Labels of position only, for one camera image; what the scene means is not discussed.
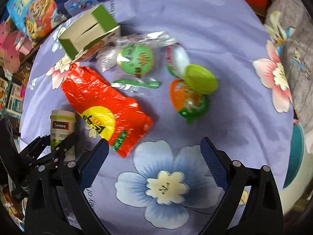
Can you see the grey floral cloth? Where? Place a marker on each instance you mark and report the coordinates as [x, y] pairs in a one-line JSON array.
[[293, 41]]

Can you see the green straw wrapper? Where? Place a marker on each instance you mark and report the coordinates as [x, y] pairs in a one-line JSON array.
[[137, 84]]

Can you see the light blue puppy toy box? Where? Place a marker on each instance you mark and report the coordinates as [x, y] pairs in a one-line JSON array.
[[31, 12]]

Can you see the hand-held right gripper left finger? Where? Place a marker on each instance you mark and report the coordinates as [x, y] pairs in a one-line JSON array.
[[94, 166]]

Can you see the orange green egg capsule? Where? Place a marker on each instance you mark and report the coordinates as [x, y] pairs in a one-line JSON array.
[[188, 100]]

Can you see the teal plastic bin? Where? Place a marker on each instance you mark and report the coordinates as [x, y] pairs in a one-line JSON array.
[[297, 151]]

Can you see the green ball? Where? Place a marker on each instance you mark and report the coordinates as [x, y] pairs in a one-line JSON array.
[[135, 58]]

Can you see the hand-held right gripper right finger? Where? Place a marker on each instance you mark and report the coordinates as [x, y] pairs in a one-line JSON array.
[[215, 164]]

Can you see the green white carton box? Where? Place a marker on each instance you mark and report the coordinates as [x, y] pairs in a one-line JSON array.
[[85, 34]]

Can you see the red snack bag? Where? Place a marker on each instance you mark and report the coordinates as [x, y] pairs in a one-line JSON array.
[[102, 95]]

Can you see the white green supplement bottle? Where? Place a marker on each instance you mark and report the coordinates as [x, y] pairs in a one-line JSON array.
[[62, 127]]

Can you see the green plastic lid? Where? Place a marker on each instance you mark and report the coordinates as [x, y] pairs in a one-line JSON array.
[[199, 78]]

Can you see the purple floral tablecloth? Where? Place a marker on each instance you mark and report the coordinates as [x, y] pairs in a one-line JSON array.
[[220, 41]]

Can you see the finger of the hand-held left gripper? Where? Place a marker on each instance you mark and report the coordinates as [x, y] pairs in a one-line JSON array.
[[34, 149], [58, 151]]

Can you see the pink toy box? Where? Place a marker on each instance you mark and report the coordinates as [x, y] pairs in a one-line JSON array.
[[12, 44]]

